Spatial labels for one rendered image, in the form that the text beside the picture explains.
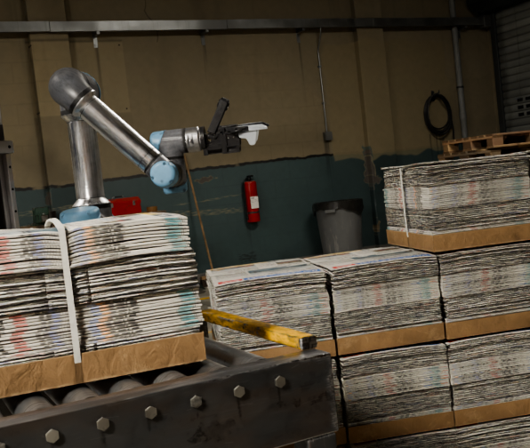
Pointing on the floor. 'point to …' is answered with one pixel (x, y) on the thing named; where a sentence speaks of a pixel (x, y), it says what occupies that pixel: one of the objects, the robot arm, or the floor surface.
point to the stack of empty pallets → (501, 143)
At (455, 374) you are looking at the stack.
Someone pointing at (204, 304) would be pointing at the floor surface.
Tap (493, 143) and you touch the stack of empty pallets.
